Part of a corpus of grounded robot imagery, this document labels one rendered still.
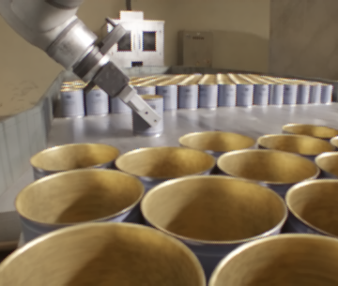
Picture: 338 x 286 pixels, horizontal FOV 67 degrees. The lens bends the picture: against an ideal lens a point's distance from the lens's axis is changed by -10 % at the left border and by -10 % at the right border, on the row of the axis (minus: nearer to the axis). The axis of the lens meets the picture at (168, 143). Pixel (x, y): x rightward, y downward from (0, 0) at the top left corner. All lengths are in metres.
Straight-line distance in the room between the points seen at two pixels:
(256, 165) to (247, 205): 0.07
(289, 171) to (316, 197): 0.05
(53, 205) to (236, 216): 0.11
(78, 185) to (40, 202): 0.03
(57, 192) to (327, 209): 0.17
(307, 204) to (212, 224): 0.06
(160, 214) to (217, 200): 0.04
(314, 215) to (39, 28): 0.48
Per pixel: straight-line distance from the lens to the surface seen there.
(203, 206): 0.17
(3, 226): 0.35
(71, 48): 0.52
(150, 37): 5.51
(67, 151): 0.25
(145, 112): 0.55
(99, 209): 0.19
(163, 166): 0.23
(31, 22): 0.52
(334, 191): 0.18
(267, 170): 0.23
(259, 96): 1.02
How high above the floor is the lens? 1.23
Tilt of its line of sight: 17 degrees down
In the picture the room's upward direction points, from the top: straight up
